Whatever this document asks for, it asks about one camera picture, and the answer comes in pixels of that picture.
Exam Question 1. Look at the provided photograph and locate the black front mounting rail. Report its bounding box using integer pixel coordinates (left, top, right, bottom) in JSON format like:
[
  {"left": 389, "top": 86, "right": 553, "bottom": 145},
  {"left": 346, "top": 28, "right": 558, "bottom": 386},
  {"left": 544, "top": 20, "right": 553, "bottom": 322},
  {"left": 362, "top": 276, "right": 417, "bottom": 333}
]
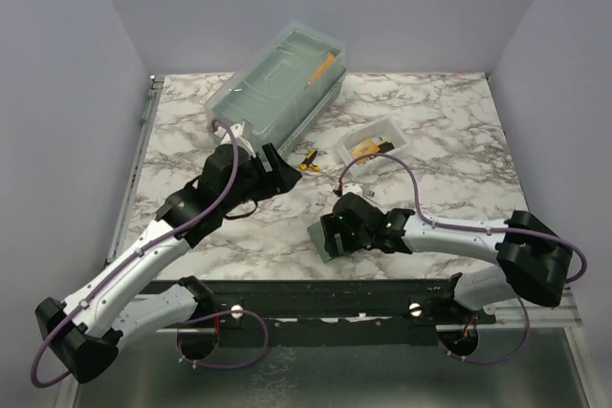
[{"left": 177, "top": 276, "right": 495, "bottom": 348}]

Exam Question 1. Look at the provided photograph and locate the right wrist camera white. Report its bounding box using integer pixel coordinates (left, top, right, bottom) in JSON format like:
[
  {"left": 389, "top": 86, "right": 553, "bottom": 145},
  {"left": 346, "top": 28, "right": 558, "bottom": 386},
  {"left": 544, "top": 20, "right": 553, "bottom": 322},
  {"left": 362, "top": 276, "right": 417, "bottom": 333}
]
[{"left": 334, "top": 183, "right": 363, "bottom": 197}]

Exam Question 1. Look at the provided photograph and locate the clear plastic storage box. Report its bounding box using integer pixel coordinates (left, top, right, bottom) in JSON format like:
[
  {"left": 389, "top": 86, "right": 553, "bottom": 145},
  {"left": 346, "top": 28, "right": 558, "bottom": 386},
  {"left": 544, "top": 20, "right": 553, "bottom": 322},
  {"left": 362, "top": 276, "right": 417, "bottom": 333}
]
[{"left": 204, "top": 22, "right": 346, "bottom": 160}]

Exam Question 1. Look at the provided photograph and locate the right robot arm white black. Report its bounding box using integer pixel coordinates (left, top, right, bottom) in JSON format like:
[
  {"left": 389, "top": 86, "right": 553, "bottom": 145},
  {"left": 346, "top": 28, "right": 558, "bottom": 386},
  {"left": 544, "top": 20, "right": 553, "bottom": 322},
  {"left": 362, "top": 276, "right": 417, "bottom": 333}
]
[{"left": 307, "top": 193, "right": 572, "bottom": 324}]

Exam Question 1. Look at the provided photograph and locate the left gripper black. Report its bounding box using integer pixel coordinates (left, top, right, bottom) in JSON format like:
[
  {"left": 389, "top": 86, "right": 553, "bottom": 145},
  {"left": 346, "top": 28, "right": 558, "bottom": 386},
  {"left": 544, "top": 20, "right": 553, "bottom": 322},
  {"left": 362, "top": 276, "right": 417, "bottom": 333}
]
[{"left": 223, "top": 144, "right": 303, "bottom": 213}]

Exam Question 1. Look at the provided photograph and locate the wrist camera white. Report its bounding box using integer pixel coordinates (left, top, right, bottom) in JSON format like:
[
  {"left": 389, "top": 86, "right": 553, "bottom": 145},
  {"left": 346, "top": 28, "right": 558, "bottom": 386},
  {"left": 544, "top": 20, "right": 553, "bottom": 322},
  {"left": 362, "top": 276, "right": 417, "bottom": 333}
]
[
  {"left": 213, "top": 121, "right": 256, "bottom": 157},
  {"left": 334, "top": 183, "right": 363, "bottom": 197}
]

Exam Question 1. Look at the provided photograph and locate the yellow black small screwdriver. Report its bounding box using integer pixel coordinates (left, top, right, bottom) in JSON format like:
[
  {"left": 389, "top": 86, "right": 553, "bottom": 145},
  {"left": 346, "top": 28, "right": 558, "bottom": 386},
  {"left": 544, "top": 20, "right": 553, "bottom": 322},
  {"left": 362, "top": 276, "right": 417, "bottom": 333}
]
[{"left": 299, "top": 149, "right": 321, "bottom": 172}]

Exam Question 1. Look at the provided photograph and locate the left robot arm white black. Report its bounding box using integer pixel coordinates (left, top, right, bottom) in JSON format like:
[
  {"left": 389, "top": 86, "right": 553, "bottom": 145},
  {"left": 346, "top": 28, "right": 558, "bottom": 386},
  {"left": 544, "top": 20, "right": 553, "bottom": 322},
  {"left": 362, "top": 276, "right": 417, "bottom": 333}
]
[{"left": 34, "top": 144, "right": 301, "bottom": 383}]

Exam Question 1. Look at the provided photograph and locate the green leather card holder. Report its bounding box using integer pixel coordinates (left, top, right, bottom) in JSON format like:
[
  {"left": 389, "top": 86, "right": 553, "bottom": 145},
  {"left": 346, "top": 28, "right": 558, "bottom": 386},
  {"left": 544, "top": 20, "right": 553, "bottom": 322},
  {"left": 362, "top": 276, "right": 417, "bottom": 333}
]
[{"left": 307, "top": 222, "right": 333, "bottom": 264}]

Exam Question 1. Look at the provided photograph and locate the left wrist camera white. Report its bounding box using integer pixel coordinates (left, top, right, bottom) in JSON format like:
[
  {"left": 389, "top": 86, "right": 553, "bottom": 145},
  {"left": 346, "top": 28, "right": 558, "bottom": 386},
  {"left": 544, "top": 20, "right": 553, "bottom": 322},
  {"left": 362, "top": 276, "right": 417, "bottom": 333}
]
[{"left": 213, "top": 121, "right": 256, "bottom": 157}]

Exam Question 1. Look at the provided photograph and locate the orange tool inside box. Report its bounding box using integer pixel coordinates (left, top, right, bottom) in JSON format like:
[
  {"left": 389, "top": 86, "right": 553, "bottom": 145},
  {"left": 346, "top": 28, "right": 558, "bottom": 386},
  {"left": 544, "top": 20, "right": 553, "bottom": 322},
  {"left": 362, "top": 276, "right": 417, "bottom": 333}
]
[{"left": 308, "top": 52, "right": 336, "bottom": 85}]

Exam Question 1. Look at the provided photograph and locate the white card tray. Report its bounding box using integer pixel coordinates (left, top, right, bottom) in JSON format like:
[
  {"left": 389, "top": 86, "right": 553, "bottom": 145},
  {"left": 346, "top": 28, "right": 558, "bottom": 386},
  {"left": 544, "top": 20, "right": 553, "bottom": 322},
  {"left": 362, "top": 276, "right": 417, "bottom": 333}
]
[{"left": 334, "top": 116, "right": 409, "bottom": 164}]

